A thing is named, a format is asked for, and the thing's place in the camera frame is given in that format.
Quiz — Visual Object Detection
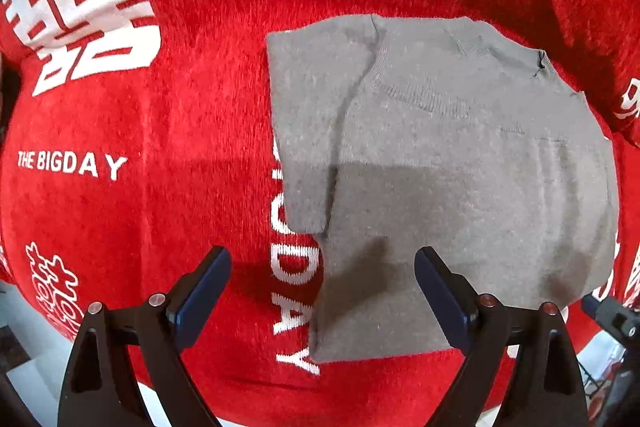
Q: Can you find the grey knit sweater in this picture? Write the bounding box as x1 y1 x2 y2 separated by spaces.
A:
265 14 618 364

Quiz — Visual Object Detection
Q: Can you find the metal rack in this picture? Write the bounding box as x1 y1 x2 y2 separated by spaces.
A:
576 347 620 413

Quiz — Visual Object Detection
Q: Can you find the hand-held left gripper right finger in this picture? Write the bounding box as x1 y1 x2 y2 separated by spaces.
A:
414 246 591 427

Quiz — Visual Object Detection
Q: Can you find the red printed blanket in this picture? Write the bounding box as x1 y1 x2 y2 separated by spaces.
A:
0 0 640 420

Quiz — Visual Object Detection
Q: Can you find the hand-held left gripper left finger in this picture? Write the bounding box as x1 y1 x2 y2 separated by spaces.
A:
57 245 233 427

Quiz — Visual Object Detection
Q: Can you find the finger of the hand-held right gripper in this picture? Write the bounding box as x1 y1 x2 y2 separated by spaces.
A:
581 294 640 344

